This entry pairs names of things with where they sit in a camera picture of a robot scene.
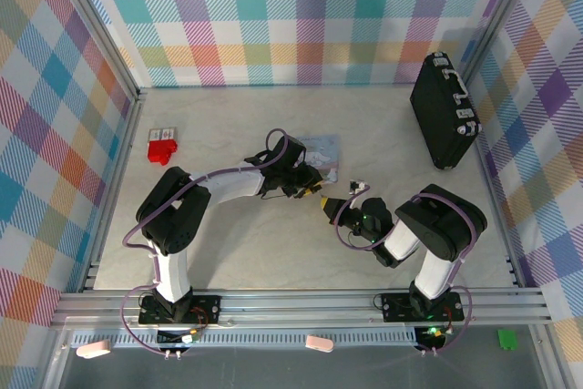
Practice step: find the aluminium frame post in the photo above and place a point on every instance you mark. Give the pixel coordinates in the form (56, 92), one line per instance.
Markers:
(103, 29)
(501, 15)

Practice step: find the black briefcase with metal clasps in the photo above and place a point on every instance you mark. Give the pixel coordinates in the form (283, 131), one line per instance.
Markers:
(439, 111)

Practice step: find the black base plate left arm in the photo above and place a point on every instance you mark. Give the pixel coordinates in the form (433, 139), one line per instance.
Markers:
(205, 304)

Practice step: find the green plastic block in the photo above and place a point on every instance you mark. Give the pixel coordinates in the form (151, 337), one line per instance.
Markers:
(506, 340)

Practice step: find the small circuit board left arm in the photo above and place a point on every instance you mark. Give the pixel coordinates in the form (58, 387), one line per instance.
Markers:
(189, 338)

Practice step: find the black base plate right arm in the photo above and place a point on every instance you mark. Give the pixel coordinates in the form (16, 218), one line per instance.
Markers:
(394, 307)

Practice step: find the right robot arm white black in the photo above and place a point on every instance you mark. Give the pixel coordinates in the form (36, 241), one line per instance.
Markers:
(432, 270)

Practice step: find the small circuit board right arm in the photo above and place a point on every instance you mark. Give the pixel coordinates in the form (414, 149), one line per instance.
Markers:
(432, 332)

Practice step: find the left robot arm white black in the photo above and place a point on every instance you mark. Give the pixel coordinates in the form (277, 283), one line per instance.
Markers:
(173, 270)

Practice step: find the pink tag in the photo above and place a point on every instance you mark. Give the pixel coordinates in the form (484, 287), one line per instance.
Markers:
(93, 349)
(319, 344)

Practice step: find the aluminium frame rail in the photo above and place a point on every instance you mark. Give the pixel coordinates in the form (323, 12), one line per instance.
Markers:
(296, 307)

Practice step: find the aluminium floor rail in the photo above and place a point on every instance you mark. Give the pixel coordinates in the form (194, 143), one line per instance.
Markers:
(115, 188)
(501, 225)

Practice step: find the red block with labels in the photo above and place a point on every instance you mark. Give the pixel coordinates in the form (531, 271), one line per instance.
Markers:
(161, 150)

